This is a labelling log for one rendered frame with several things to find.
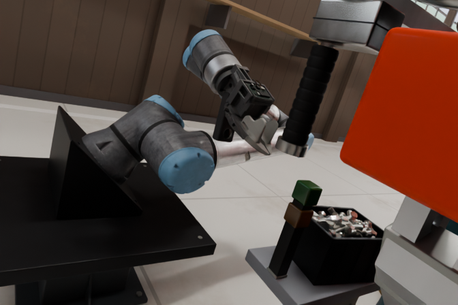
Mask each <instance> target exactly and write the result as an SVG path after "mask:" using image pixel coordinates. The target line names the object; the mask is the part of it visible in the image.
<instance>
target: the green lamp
mask: <svg viewBox="0 0 458 305"><path fill-rule="evenodd" d="M321 194H322V188H321V187H319V186H318V185H317V184H315V183H314V182H312V181H310V180H297V182H296V184H295V187H294V190H293V192H292V198H294V199H295V200H296V201H297V202H298V203H300V204H301V205H303V206H316V205H317V204H318V201H319V199H320V196H321Z"/></svg>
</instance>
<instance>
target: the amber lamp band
mask: <svg viewBox="0 0 458 305"><path fill-rule="evenodd" d="M313 214H314V211H313V210H301V209H300V208H298V207H297V206H295V205H294V204H293V203H292V202H290V203H289V204H288V207H287V209H286V212H285V215H284V220H286V221H287V222H288V223H289V224H291V226H293V228H295V229H299V228H307V227H309V224H310V222H311V218H312V216H313Z"/></svg>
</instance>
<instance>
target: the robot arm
mask: <svg viewBox="0 0 458 305"><path fill-rule="evenodd" d="M183 64H184V66H185V67H186V68H187V69H188V70H190V71H191V72H192V73H193V74H195V75H196V76H198V77H199V78H200V79H201V80H202V81H204V82H205V83H206V84H208V85H209V86H210V88H211V90H212V91H213V92H214V93H215V94H217V95H219V96H220V98H221V99H222V101H221V104H220V107H219V112H218V115H217V120H216V124H215V128H214V132H213V135H209V134H208V133H207V132H206V131H201V130H200V131H186V130H184V126H185V124H184V122H183V119H182V118H181V117H180V115H179V114H178V113H177V112H176V110H175V109H174V108H173V107H172V106H171V105H170V104H169V103H168V102H167V101H166V100H165V99H164V98H162V97H160V96H159V95H153V96H151V97H150V98H148V99H145V100H144V101H143V102H142V103H140V104H139V105H137V106H136V107H135V108H134V109H132V110H130V111H129V112H128V113H127V114H125V115H124V116H122V117H121V118H120V119H119V120H117V121H115V122H114V123H113V124H111V125H110V126H109V127H107V128H105V129H101V130H99V131H94V132H92V133H88V134H86V135H85V136H84V137H82V141H83V143H84V145H85V146H86V148H87V149H88V151H89V152H90V153H91V155H92V156H93V157H94V159H95V160H96V161H97V162H98V163H99V164H100V165H101V167H102V168H103V169H104V170H105V171H106V172H107V173H108V174H109V175H110V176H111V177H112V178H113V179H114V180H115V181H116V182H117V183H119V184H123V183H124V182H125V181H127V179H128V178H129V176H130V175H131V173H132V172H133V171H134V168H135V167H136V166H137V165H138V164H139V163H140V162H141V161H142V160H143V159H145V161H146V162H147V163H148V164H149V165H150V167H151V168H152V169H153V171H154V172H155V173H156V174H157V176H158V177H159V179H160V180H161V181H162V183H163V184H164V185H166V186H167V187H168V188H169V189H170V190H171V191H172V192H174V193H178V194H185V193H192V192H194V191H197V190H198V189H200V188H201V187H203V186H204V185H205V181H209V179H210V178H211V177H212V175H213V172H214V171H215V169H217V168H221V167H227V166H231V165H236V164H240V163H247V162H250V161H256V160H260V159H266V158H269V157H276V156H279V155H287V154H286V153H284V152H282V151H280V150H278V149H276V147H275V145H276V142H277V139H278V136H279V135H282V133H283V131H284V128H286V121H287V119H288V118H289V117H288V116H287V115H285V114H284V113H283V112H282V111H281V110H280V109H278V108H277V107H276V106H274V105H273V103H274V101H275V99H274V97H273V96H272V94H271V93H270V92H269V90H268V89H267V88H266V87H265V85H264V84H261V83H260V82H259V81H258V80H254V81H253V80H252V79H251V78H250V77H249V75H248V73H249V69H248V68H247V67H245V66H242V65H241V64H240V63H239V61H238V60H237V58H236V57H235V56H234V54H233V53H232V51H231V50H230V49H229V47H228V45H227V44H226V43H225V41H224V40H223V37H222V36H221V35H220V34H219V33H218V32H217V31H214V30H211V29H207V30H203V31H201V32H199V33H197V34H196V35H195V36H194V37H193V39H192V40H191V42H190V45H189V46H188V47H187V48H186V50H185V52H184V54H183ZM256 81H258V82H259V83H258V82H256ZM258 85H259V86H258ZM235 132H236V133H235Z"/></svg>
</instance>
